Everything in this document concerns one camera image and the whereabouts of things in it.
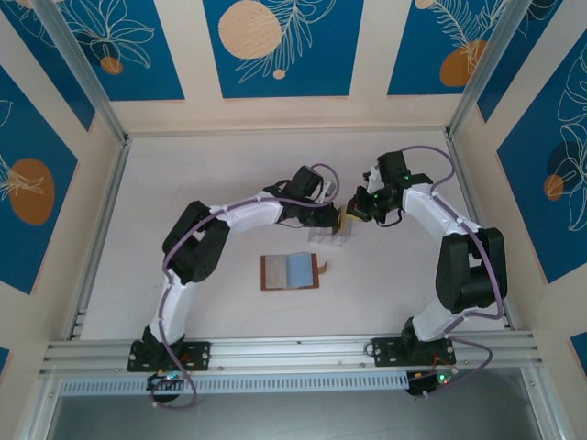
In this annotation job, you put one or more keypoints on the aluminium frame post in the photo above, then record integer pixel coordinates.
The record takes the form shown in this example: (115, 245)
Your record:
(87, 78)
(481, 78)
(543, 408)
(41, 408)

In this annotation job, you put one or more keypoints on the brown leather card holder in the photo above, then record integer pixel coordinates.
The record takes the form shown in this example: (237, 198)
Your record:
(300, 270)

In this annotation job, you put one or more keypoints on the brown credit card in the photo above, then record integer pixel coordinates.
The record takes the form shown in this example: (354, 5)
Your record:
(344, 227)

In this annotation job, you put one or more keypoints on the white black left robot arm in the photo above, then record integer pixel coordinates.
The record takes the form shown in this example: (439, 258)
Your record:
(247, 213)

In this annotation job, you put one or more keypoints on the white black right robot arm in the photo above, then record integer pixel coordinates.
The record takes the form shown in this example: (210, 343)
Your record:
(431, 206)

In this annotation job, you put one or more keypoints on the blue floral wall panel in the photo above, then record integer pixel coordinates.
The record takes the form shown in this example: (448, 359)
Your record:
(413, 69)
(55, 64)
(321, 69)
(27, 137)
(527, 206)
(151, 69)
(518, 55)

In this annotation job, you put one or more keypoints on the aluminium mounting rail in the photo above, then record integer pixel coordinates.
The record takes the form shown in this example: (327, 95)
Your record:
(293, 350)

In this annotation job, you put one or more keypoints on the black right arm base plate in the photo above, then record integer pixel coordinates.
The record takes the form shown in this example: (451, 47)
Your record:
(383, 350)

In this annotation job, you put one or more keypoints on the aluminium table back rail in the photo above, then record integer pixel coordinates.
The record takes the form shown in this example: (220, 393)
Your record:
(284, 133)

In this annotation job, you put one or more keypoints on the grey credit card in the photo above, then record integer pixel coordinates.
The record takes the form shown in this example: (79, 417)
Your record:
(276, 270)

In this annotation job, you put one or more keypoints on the clear acrylic card stand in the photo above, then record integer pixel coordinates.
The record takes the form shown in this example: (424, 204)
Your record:
(321, 238)

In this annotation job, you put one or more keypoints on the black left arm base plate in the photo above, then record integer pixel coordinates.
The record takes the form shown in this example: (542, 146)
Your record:
(202, 355)

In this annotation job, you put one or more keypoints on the aluminium table side rail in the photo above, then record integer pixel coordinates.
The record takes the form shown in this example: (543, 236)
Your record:
(103, 229)
(472, 197)

